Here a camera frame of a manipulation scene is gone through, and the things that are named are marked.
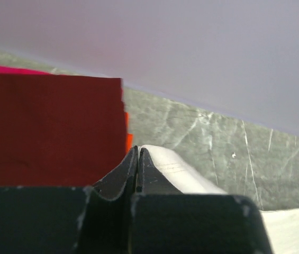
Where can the white t shirt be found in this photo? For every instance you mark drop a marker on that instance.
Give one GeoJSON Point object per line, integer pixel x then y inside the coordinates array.
{"type": "Point", "coordinates": [282, 225]}

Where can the orange folded shirt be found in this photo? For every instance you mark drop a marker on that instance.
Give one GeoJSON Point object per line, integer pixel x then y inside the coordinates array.
{"type": "Point", "coordinates": [129, 136]}

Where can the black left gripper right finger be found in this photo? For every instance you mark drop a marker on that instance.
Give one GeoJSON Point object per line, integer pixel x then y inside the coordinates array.
{"type": "Point", "coordinates": [166, 220]}

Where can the pink folded shirt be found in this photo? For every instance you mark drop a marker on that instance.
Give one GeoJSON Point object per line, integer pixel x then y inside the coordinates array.
{"type": "Point", "coordinates": [21, 71]}

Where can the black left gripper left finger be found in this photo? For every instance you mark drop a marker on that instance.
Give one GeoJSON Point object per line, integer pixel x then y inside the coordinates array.
{"type": "Point", "coordinates": [89, 219]}

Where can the dark red folded shirt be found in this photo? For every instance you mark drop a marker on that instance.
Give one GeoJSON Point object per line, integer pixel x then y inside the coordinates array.
{"type": "Point", "coordinates": [58, 130]}

